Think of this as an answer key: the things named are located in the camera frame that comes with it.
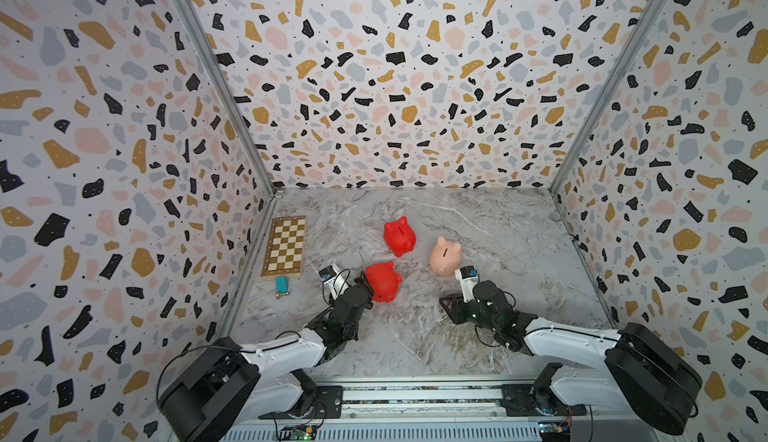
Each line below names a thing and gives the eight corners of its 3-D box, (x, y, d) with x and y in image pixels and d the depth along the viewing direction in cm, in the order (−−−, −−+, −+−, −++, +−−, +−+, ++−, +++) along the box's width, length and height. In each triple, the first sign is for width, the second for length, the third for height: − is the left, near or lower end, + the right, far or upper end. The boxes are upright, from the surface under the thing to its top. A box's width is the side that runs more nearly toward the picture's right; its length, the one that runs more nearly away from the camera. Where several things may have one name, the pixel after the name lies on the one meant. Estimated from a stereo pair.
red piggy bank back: (396, 262, 102) (396, 245, 95) (383, 241, 108) (382, 224, 100) (417, 252, 105) (418, 235, 97) (403, 233, 110) (404, 215, 103)
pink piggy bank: (424, 274, 100) (426, 257, 92) (437, 253, 105) (440, 235, 97) (447, 285, 97) (451, 269, 89) (458, 263, 103) (463, 245, 95)
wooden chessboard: (264, 283, 97) (260, 278, 94) (274, 223, 113) (271, 217, 110) (303, 278, 98) (300, 273, 96) (308, 220, 115) (306, 214, 112)
